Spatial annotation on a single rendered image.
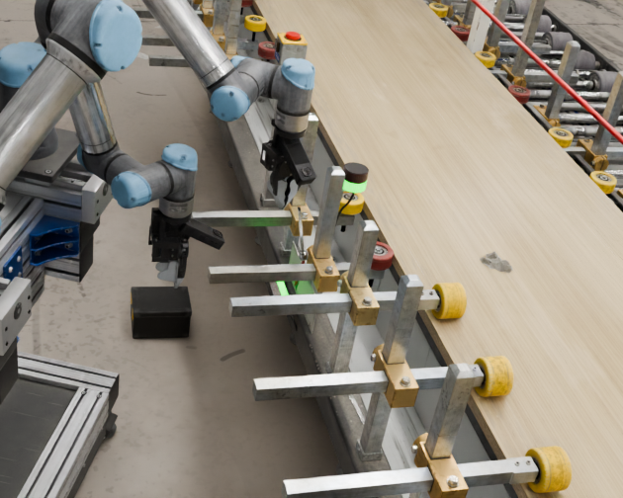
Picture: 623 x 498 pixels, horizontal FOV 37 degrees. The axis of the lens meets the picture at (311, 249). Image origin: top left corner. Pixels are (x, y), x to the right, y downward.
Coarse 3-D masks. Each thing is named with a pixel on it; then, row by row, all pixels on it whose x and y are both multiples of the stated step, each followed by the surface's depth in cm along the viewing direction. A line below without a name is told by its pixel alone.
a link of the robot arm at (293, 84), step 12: (288, 60) 204; (300, 60) 205; (276, 72) 204; (288, 72) 202; (300, 72) 201; (312, 72) 203; (276, 84) 204; (288, 84) 203; (300, 84) 203; (312, 84) 205; (276, 96) 206; (288, 96) 205; (300, 96) 204; (288, 108) 206; (300, 108) 206
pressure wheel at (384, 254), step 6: (378, 246) 230; (384, 246) 230; (378, 252) 227; (384, 252) 228; (390, 252) 228; (378, 258) 225; (384, 258) 225; (390, 258) 226; (372, 264) 226; (378, 264) 226; (384, 264) 226; (390, 264) 228; (378, 270) 227; (372, 282) 233
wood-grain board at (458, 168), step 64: (256, 0) 364; (320, 0) 375; (384, 0) 387; (320, 64) 321; (384, 64) 329; (448, 64) 338; (320, 128) 285; (384, 128) 286; (448, 128) 293; (512, 128) 300; (384, 192) 254; (448, 192) 259; (512, 192) 264; (576, 192) 270; (448, 256) 232; (512, 256) 236; (576, 256) 241; (448, 320) 210; (512, 320) 213; (576, 320) 217; (576, 384) 197; (512, 448) 179; (576, 448) 181
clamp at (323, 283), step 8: (312, 256) 228; (320, 264) 226; (328, 264) 226; (320, 272) 223; (336, 272) 224; (320, 280) 223; (328, 280) 223; (336, 280) 224; (320, 288) 224; (328, 288) 225; (336, 288) 225
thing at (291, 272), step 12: (288, 264) 226; (300, 264) 226; (312, 264) 227; (336, 264) 229; (348, 264) 229; (216, 276) 219; (228, 276) 220; (240, 276) 220; (252, 276) 221; (264, 276) 222; (276, 276) 223; (288, 276) 224; (300, 276) 225; (312, 276) 226; (372, 276) 230
